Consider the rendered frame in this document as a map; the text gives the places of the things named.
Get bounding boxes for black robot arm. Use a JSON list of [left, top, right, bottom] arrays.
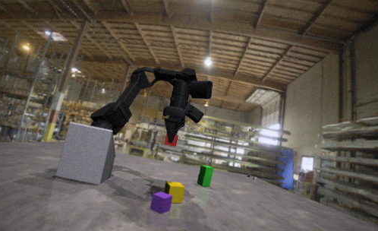
[[90, 67, 213, 135]]

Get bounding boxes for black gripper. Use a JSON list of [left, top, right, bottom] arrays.
[[163, 94, 188, 144]]

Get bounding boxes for red block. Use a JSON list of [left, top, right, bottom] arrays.
[[164, 133, 178, 147]]

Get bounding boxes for purple block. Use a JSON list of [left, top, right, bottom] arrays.
[[150, 192, 173, 214]]

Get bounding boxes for yellow block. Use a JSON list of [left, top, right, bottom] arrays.
[[164, 182, 185, 203]]

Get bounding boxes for green block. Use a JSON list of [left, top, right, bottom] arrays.
[[197, 174, 212, 186], [200, 165, 214, 177]]

